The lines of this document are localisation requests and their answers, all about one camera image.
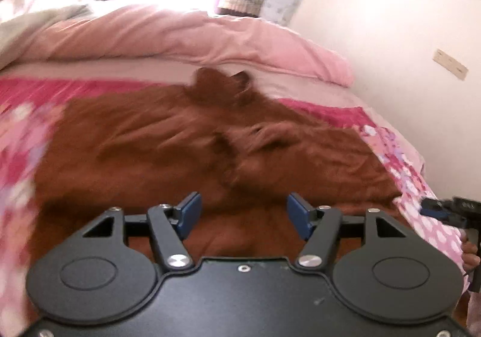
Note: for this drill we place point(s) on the beige wall socket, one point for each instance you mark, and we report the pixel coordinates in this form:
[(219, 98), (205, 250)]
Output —
[(451, 64)]

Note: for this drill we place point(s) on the pink floral bed sheet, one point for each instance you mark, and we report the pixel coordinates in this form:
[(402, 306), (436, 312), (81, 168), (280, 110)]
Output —
[(22, 126)]

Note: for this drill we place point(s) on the pink quilt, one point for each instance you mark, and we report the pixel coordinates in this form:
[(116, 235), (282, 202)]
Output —
[(195, 36)]

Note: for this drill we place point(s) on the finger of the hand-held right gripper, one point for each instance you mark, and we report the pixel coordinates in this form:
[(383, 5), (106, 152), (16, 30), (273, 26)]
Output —
[(432, 209)]

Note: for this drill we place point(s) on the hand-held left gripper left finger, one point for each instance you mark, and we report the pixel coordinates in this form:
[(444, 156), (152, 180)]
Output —
[(189, 214)]

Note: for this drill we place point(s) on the white printed cloth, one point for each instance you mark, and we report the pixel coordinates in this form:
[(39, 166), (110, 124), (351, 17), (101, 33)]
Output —
[(283, 2)]

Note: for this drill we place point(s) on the person's right hand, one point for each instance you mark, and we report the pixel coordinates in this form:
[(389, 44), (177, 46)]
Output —
[(469, 256)]

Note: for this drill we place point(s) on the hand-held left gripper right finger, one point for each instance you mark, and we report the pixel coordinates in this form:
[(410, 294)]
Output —
[(300, 214)]

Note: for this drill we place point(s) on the brown garment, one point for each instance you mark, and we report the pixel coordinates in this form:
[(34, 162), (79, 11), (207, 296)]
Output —
[(150, 149)]

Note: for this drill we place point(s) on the beige blanket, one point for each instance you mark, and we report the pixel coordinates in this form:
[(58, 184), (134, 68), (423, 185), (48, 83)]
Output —
[(37, 28)]

